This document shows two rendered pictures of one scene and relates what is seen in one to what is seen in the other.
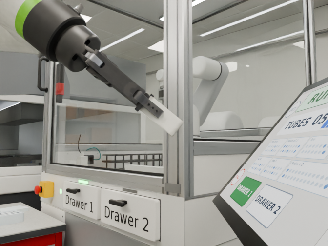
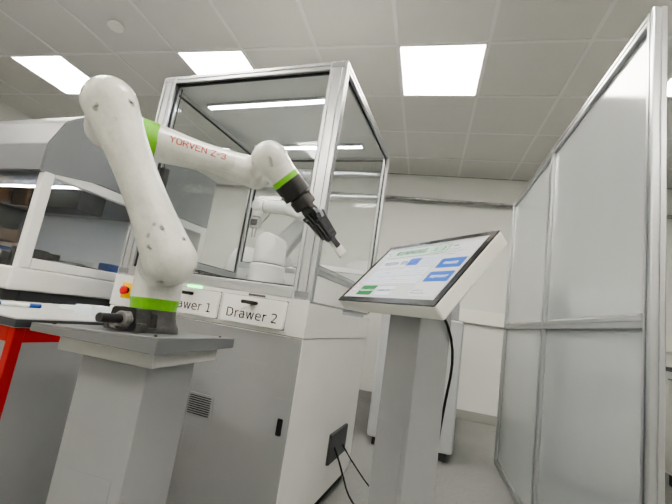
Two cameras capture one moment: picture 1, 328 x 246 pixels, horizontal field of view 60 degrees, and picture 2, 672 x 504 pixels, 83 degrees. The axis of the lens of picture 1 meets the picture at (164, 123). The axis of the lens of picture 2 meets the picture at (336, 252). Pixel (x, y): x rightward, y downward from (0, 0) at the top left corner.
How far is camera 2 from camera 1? 85 cm
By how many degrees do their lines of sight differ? 27
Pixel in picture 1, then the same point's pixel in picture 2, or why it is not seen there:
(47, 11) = (299, 181)
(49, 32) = (298, 192)
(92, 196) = (211, 298)
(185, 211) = (308, 309)
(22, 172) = (68, 270)
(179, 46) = (322, 203)
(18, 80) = (89, 165)
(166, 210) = (292, 309)
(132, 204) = (261, 304)
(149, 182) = (280, 289)
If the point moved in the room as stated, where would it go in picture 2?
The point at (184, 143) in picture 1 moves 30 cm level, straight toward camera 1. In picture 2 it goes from (315, 266) to (349, 261)
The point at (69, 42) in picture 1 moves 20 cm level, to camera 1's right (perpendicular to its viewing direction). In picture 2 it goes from (306, 200) to (361, 216)
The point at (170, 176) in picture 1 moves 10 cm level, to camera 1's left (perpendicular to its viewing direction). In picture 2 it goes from (300, 286) to (276, 282)
